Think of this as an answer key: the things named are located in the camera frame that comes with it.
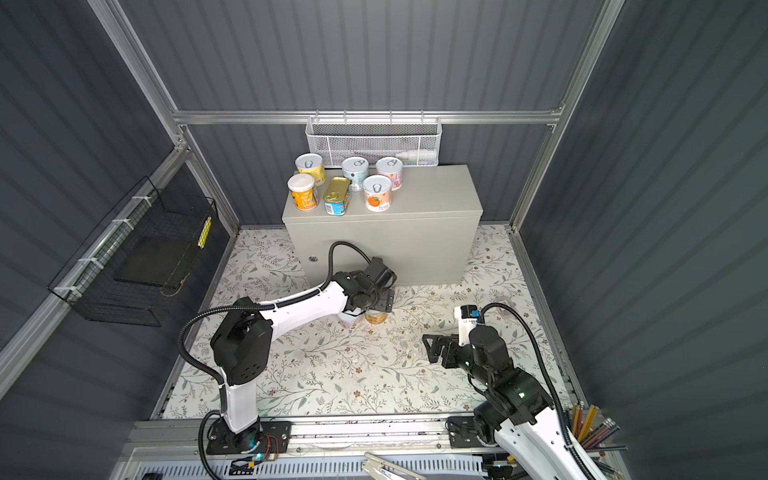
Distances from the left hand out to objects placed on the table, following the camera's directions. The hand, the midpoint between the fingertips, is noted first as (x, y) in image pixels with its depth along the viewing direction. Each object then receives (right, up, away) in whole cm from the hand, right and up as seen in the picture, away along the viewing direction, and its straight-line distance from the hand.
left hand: (382, 298), depth 91 cm
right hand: (+15, -8, -16) cm, 24 cm away
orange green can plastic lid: (-2, -6, -1) cm, 6 cm away
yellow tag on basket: (-50, +20, -7) cm, 54 cm away
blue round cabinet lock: (-21, +12, -2) cm, 24 cm away
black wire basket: (-60, +12, -17) cm, 63 cm away
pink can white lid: (-10, -7, 0) cm, 12 cm away
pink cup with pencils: (+46, -25, -26) cm, 59 cm away
